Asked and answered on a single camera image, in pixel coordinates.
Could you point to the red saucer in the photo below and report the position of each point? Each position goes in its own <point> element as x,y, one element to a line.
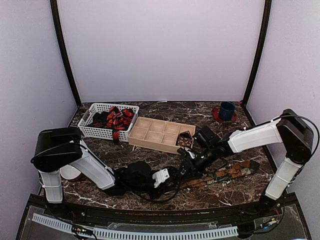
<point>215,114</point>

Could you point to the white orange bowl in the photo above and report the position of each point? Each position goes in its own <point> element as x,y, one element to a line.
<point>70,173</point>

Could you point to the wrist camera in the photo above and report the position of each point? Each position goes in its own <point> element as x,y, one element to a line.
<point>137,172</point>
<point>206,138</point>

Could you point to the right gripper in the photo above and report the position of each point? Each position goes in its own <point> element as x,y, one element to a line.
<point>189,165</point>

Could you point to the brown green patterned tie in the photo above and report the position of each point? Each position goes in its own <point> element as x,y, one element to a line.
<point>224,174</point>

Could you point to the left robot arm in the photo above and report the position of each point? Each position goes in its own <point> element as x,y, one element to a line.
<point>60,147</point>

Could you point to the white perforated basket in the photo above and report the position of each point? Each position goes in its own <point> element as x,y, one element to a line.
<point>104,133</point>

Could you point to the grey cable duct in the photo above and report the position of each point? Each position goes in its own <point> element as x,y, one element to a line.
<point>119,231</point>

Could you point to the wooden compartment tray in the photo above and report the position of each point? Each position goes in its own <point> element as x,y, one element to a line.
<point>158,135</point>

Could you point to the rolled dark tie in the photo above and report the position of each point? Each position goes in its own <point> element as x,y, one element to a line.
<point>185,134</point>

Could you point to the right black frame post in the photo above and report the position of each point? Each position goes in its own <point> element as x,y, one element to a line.
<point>259,51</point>

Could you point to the dark tie in basket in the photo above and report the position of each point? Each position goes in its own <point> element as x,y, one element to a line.
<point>99,120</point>

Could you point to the blue cup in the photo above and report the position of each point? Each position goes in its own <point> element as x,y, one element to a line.
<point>226,111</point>

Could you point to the left black frame post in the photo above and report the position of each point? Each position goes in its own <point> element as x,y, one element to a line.
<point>63,51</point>

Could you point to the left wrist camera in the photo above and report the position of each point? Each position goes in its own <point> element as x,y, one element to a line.
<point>137,172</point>

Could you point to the black front rail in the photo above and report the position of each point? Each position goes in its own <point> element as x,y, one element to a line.
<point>90,215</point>

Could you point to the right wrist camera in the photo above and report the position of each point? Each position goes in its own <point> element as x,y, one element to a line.
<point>206,138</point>

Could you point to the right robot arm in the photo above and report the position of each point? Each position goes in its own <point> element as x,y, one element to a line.
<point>299,136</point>

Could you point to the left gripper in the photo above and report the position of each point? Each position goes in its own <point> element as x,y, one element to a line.
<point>162,189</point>

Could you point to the black frame post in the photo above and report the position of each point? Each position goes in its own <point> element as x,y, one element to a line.
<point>259,51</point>
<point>63,51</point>

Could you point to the rolled brown patterned tie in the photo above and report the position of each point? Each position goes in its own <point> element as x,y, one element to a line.
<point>184,142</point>

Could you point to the red black striped tie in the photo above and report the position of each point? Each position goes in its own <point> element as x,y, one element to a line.
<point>119,120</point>

